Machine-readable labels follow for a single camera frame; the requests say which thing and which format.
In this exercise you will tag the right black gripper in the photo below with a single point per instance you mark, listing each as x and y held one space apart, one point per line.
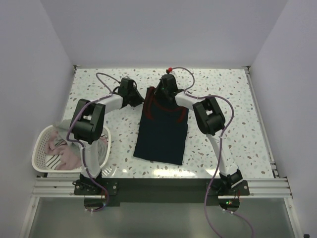
157 91

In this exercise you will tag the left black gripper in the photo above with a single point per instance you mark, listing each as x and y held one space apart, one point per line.
139 99

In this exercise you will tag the navy basketball tank top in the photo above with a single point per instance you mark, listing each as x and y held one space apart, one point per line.
162 131

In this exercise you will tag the grey garment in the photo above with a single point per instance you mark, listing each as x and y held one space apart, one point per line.
63 127

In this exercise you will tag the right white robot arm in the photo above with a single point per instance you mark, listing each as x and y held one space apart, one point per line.
211 122

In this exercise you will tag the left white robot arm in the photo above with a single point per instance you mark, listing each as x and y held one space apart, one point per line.
87 124

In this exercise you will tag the pink garment in basket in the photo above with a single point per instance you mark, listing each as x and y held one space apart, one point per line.
56 145

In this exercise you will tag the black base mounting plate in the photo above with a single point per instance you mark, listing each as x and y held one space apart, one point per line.
132 197

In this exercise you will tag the striped white garment in basket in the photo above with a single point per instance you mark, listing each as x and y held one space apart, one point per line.
53 162

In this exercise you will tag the white laundry basket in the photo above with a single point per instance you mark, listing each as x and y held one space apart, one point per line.
39 157

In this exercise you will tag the aluminium frame rail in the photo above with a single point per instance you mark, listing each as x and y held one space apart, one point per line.
253 187

